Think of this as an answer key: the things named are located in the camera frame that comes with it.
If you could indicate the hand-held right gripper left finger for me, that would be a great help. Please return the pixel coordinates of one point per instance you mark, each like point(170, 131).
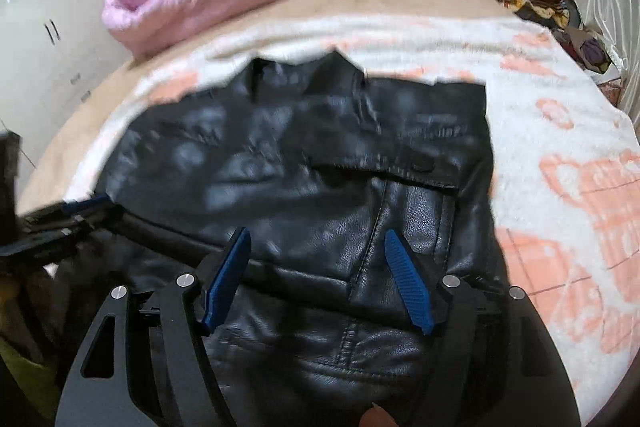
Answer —
point(225, 282)

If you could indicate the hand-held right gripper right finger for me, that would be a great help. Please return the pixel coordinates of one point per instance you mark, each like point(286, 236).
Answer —
point(407, 282)

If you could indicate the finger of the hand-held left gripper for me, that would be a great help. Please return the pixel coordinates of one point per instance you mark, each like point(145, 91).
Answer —
point(85, 202)
point(100, 219)

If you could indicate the black leather jacket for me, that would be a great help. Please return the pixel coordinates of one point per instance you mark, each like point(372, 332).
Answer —
point(300, 157)

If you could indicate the small heap of dark clothes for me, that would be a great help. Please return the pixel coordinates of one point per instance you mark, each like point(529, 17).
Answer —
point(585, 47)

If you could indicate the person's right hand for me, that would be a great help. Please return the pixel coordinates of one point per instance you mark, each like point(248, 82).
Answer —
point(376, 417)

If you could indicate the yellow-green cloth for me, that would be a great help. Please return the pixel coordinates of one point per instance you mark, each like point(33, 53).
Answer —
point(25, 372)

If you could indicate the white and orange printed blanket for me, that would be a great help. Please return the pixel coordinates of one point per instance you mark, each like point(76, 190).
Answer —
point(550, 157)

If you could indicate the white wardrobe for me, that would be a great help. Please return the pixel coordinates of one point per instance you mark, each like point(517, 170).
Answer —
point(50, 7)

